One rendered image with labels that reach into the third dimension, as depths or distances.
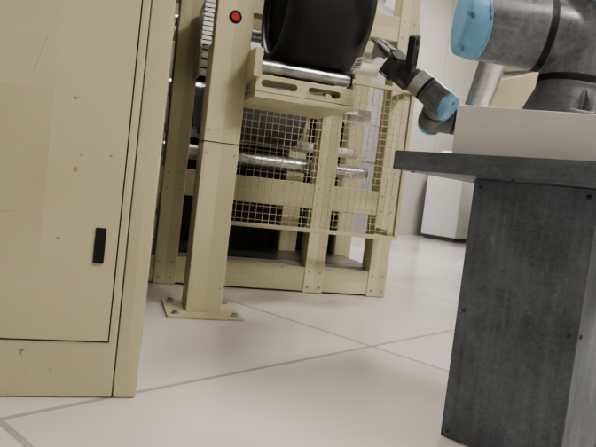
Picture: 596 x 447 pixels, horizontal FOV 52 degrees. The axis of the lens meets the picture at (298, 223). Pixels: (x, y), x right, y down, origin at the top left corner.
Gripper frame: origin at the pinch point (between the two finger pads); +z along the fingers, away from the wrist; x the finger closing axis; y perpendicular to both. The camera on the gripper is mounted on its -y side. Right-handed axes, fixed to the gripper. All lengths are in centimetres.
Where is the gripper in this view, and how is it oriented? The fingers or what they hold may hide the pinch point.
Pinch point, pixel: (375, 37)
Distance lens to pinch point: 222.1
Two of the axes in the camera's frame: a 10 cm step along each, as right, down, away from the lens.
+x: 5.7, -3.2, 7.6
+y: -4.4, 6.6, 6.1
